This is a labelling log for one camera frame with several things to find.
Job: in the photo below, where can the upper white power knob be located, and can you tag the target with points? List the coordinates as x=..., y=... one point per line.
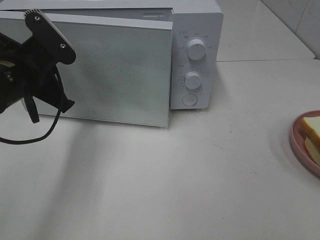
x=196, y=48

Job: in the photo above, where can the upper sandwich bread slice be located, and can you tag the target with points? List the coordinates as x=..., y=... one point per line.
x=311, y=126

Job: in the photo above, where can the lower white timer knob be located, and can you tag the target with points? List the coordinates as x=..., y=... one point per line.
x=192, y=80

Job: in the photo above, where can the pink plate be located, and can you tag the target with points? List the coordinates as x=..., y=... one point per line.
x=297, y=143

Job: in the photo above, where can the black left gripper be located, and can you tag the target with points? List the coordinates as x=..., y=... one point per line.
x=28, y=71

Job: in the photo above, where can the white microwave door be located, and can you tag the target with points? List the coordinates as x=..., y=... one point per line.
x=122, y=70

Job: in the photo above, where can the white microwave oven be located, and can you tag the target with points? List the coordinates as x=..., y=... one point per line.
x=190, y=19

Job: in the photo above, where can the sandwich bread slice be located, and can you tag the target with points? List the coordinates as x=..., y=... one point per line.
x=311, y=126
x=312, y=150

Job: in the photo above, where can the round door release button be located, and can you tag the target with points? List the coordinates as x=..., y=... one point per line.
x=189, y=100

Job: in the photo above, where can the lower sandwich bread slice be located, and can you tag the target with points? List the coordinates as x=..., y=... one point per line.
x=312, y=150

